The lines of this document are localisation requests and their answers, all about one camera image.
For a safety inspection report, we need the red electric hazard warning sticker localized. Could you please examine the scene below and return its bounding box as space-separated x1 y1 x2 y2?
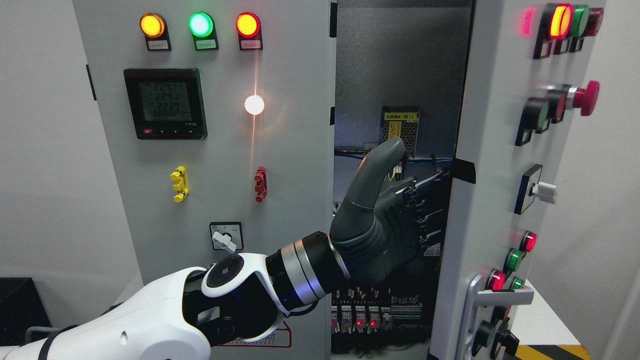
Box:
220 321 293 349

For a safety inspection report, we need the yellow indicator lamp left door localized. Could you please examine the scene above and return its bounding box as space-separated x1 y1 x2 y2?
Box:
139 13 172 51

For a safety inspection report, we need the white rotary selector switch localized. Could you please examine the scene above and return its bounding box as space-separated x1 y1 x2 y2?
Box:
209 221 244 254

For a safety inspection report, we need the lower relay terminal row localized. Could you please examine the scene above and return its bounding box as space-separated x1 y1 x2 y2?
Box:
330 284 436 344

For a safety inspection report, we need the red terminal post block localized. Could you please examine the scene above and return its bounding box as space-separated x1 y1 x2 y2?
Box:
254 166 268 203

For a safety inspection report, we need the lit red lamp right door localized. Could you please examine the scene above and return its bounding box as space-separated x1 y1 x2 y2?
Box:
532 2 574 60

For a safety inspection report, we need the grey cabinet door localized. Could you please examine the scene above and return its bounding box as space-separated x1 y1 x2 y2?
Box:
427 0 606 360
71 0 337 360

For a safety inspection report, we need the white indicator lamp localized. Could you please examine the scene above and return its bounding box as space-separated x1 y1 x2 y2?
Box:
244 95 265 116

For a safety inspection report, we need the silver door handle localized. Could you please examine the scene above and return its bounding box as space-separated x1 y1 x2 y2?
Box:
454 275 534 360

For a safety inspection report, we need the yellow terminal post block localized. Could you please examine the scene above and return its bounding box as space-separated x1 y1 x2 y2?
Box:
170 165 190 203

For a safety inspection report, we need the black digital power meter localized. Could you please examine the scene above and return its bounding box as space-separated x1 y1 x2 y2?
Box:
123 68 208 141

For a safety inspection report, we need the red mushroom emergency button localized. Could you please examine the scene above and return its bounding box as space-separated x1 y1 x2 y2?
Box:
565 80 601 117

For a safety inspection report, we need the right door rotary switch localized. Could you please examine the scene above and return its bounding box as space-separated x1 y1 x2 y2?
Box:
513 163 558 215

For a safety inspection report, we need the green indicator lamp left door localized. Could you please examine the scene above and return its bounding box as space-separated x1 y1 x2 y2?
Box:
188 11 219 51

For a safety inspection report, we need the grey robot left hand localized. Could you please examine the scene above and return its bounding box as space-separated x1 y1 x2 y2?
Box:
329 137 451 286

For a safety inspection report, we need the red indicator lamp left door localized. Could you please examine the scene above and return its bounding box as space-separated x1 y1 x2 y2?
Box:
235 11 263 51

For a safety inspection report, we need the perforated metal power supply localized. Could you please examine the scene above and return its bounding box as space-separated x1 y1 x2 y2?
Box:
380 105 421 156

